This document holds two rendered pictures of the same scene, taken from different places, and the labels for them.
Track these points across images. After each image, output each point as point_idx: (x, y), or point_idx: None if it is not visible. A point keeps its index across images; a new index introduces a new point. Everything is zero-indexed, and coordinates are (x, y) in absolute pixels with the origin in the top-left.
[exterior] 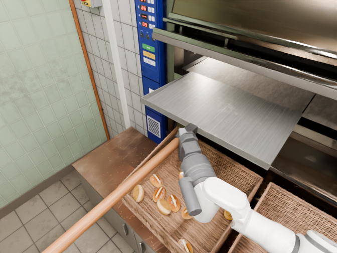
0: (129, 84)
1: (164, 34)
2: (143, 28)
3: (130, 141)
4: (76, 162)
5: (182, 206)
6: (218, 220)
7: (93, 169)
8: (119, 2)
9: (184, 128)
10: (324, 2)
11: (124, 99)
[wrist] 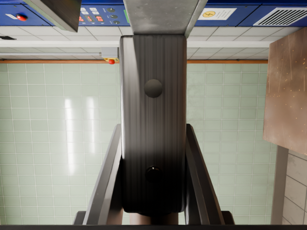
0: (200, 36)
1: (50, 18)
2: (106, 20)
3: (288, 60)
4: (263, 133)
5: None
6: None
7: (284, 131)
8: (102, 34)
9: (113, 132)
10: None
11: (222, 43)
